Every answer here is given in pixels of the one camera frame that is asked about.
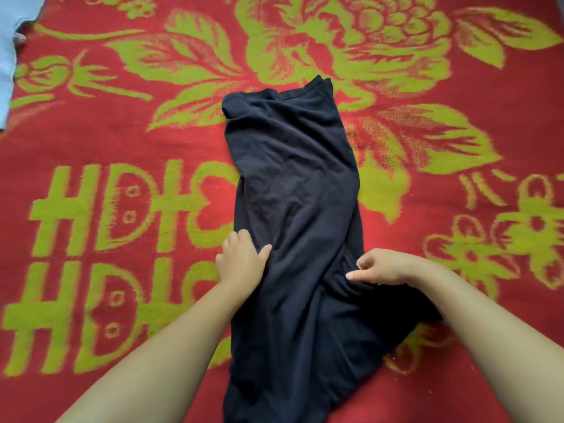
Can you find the person's right hand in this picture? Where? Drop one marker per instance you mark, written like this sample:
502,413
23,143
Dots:
388,267

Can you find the plain black garment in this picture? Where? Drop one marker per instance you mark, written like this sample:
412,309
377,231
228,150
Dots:
300,260

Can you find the white t-shirt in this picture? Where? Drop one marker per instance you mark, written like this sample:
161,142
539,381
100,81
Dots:
13,39

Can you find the red and yellow blanket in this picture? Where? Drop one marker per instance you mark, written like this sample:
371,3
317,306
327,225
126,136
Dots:
132,216

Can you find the person's right forearm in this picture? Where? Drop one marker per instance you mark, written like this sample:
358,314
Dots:
493,348

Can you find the person's left forearm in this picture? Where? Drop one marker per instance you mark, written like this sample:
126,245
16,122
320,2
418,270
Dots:
150,374

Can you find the person's left hand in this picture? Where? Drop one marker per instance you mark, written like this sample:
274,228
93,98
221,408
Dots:
240,267

